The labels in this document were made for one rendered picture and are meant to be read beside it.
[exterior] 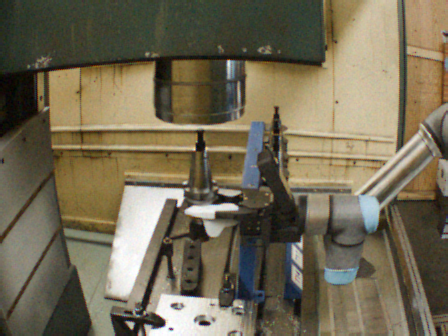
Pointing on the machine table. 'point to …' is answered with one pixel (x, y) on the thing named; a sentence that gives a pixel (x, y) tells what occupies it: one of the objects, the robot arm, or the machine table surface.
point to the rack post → (247, 275)
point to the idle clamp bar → (192, 262)
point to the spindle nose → (199, 91)
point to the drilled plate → (183, 322)
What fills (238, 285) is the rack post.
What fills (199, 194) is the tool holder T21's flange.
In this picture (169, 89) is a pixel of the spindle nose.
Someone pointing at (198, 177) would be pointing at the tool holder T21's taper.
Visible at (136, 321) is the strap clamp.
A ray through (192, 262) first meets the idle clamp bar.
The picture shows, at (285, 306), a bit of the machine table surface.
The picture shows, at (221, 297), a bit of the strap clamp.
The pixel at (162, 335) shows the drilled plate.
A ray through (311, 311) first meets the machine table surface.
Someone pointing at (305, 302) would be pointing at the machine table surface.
